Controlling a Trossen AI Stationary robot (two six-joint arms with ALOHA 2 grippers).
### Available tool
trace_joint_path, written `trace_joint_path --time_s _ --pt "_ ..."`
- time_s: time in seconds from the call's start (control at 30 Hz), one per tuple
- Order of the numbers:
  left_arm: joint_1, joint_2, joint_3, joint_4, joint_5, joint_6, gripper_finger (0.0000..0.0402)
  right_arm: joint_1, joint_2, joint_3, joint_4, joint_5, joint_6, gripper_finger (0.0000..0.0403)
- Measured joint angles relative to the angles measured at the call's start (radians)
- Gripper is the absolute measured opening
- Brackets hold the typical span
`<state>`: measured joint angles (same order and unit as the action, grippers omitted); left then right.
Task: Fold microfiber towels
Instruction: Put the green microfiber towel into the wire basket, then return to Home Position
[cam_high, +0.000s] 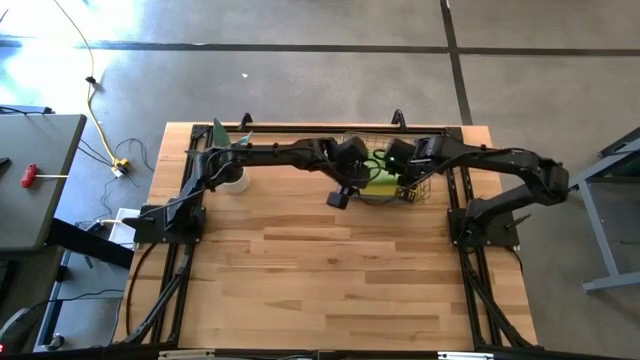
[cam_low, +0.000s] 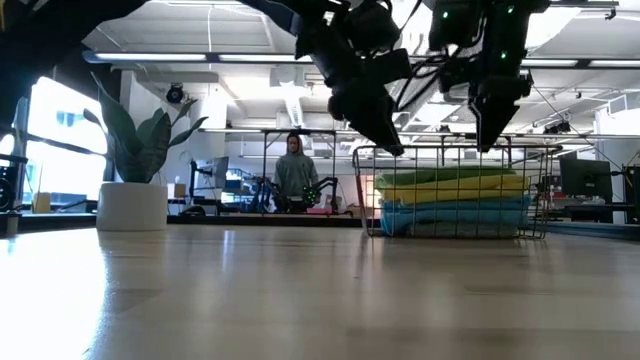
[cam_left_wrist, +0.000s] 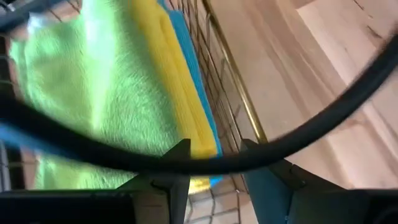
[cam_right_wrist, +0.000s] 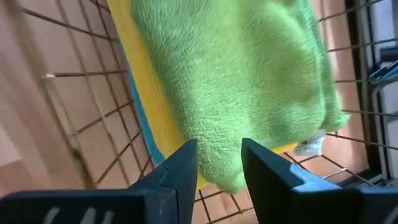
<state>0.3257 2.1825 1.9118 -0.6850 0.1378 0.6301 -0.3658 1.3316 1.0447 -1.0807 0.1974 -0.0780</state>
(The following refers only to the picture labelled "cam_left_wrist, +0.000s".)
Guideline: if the copper wire basket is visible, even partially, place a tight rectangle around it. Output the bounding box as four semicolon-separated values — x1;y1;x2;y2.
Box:
0;0;270;224

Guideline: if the yellow microfiber towel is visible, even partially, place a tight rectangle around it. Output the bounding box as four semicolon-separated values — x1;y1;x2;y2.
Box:
130;0;218;195

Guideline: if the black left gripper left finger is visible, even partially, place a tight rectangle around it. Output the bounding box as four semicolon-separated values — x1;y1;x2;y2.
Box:
0;138;192;224

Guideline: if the green microfiber towel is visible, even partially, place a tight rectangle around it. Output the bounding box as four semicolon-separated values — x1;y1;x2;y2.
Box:
8;0;185;190

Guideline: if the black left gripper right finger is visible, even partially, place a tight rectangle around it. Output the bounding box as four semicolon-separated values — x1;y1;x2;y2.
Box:
241;138;398;224

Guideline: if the black left wrist camera cable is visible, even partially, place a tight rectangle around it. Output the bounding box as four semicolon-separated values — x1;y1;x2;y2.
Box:
0;29;398;175

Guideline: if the blue microfiber towel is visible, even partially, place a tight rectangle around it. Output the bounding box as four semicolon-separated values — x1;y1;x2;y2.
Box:
157;0;225;188

